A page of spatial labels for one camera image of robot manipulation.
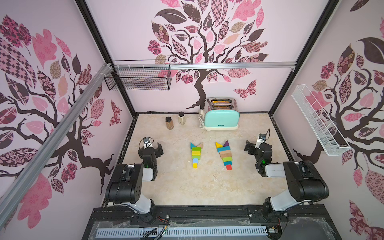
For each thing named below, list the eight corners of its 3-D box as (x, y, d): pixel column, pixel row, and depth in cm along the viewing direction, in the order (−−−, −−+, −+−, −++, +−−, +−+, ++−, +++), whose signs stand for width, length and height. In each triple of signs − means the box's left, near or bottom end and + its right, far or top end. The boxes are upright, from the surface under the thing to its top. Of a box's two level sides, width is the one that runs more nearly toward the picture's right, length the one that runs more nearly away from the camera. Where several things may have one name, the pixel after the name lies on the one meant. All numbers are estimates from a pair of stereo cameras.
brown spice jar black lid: (169, 131, 111) (167, 122, 104) (166, 126, 114) (163, 118, 106) (174, 128, 113) (173, 120, 105) (171, 124, 116) (169, 115, 108)
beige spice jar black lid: (179, 124, 115) (178, 116, 107) (179, 119, 118) (178, 111, 111) (185, 124, 115) (184, 116, 107) (185, 119, 118) (184, 111, 111)
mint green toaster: (204, 131, 111) (205, 114, 97) (203, 113, 123) (204, 96, 110) (236, 131, 111) (241, 114, 97) (232, 113, 123) (236, 96, 110)
